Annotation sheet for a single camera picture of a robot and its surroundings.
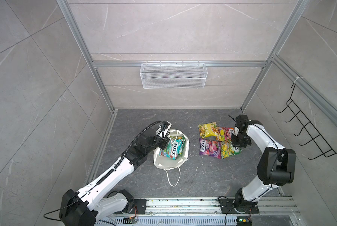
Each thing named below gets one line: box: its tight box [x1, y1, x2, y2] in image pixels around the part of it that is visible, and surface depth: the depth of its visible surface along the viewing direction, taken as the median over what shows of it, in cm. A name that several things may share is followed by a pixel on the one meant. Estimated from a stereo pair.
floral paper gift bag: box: [153, 129, 190, 187], surface depth 75 cm
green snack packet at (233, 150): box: [228, 140, 242, 157], surface depth 89 cm
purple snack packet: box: [199, 137, 222, 160], surface depth 95 cm
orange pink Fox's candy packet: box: [215, 126, 235, 141], surface depth 103 cm
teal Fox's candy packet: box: [159, 138, 186, 161], surface depth 89 cm
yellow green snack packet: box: [198, 121, 220, 139], surface depth 103 cm
